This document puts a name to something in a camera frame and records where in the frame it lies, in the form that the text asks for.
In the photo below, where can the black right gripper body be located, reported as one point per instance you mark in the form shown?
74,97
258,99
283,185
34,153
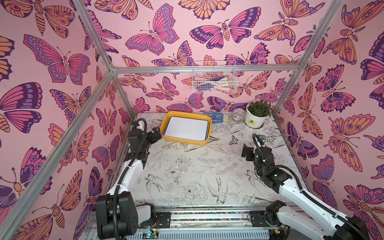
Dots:
248,152

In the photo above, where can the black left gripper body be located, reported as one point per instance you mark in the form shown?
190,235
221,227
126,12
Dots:
149,140

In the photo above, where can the yellow plastic storage tray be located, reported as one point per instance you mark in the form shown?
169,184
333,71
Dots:
185,115

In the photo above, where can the blue-framed whiteboard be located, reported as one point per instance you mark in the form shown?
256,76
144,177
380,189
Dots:
187,129

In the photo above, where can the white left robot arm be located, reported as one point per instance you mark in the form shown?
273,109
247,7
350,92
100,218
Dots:
116,213

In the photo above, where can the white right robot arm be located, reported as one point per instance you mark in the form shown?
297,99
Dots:
319,221

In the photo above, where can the white plant pot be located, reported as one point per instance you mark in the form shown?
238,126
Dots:
253,121

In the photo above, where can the green potted plant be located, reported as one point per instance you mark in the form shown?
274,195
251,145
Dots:
260,109

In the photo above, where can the green circuit board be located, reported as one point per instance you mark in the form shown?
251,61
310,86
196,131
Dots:
150,235

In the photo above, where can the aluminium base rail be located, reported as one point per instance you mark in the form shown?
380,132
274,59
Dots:
215,223

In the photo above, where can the white wire wall basket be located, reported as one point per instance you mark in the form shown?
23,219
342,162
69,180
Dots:
214,77

